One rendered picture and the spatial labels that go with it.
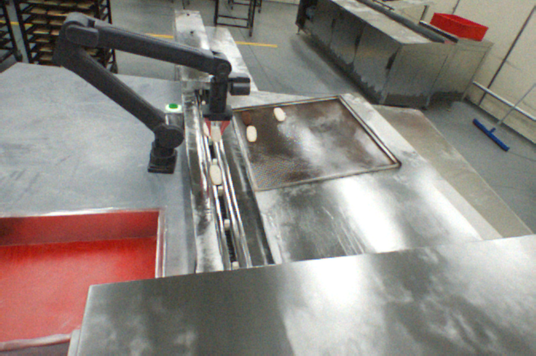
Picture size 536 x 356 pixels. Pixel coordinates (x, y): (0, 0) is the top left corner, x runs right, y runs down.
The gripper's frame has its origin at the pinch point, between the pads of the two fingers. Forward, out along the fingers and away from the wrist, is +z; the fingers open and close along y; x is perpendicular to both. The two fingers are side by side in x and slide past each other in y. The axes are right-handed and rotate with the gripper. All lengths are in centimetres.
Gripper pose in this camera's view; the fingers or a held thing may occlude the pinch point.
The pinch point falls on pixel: (215, 132)
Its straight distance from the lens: 117.3
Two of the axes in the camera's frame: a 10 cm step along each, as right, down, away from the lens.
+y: 9.6, -0.2, 2.9
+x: -2.4, -6.0, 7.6
